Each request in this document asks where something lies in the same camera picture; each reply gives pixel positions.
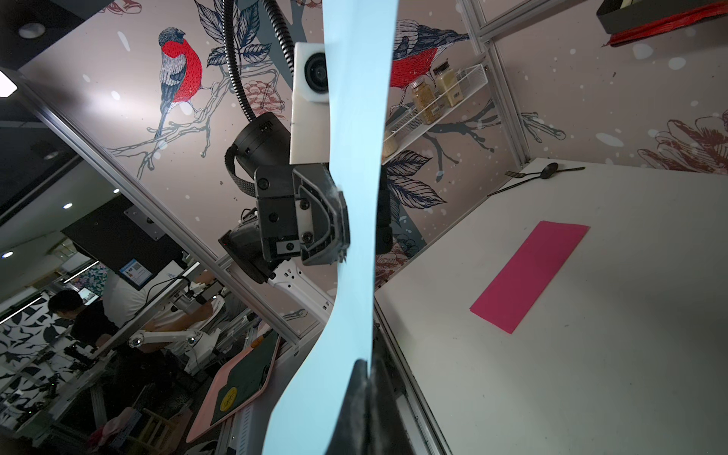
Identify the standing person in black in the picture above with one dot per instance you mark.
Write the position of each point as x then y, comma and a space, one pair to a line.
90, 323

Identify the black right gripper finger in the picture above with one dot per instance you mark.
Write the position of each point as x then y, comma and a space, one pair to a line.
369, 422

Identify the clear acrylic wall shelf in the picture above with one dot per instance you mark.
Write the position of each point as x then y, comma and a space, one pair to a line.
407, 124

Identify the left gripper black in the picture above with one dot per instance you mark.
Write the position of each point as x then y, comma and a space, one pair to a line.
302, 213

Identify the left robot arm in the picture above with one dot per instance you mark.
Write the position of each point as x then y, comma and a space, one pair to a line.
266, 142

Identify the pink green clipboard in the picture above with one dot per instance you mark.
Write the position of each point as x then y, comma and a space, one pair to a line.
236, 384

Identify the black fork on table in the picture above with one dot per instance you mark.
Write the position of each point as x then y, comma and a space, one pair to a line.
513, 174

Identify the magenta paper sheet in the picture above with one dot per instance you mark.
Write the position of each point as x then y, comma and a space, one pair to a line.
511, 295

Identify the tan spice bottle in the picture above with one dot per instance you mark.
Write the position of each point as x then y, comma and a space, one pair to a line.
425, 101
447, 83

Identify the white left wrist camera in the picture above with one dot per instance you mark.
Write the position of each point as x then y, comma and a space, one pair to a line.
310, 122

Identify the black spoon on table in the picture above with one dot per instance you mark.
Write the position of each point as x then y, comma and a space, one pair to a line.
546, 173

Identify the tan spice bottle front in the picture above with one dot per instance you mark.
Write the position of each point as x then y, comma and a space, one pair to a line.
425, 101

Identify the light blue paper sheet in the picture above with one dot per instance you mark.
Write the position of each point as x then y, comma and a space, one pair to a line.
359, 42

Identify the tan spice bottle rear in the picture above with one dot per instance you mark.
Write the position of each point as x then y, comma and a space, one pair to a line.
447, 83

